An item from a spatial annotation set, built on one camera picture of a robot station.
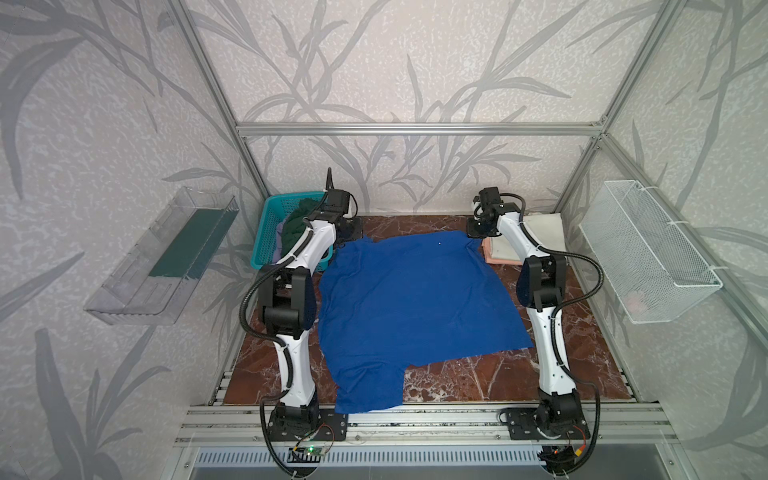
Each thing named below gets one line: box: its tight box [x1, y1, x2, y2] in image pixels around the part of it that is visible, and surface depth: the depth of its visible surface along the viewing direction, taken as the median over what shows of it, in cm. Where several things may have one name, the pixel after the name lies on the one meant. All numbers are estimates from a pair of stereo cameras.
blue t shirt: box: [319, 230, 534, 412], surface depth 97 cm
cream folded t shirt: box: [522, 213, 566, 252], surface depth 111 cm
